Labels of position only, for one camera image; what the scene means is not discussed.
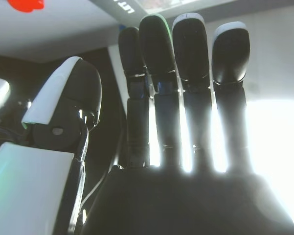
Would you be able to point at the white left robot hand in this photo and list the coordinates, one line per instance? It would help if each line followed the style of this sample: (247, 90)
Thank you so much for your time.
(186, 200)

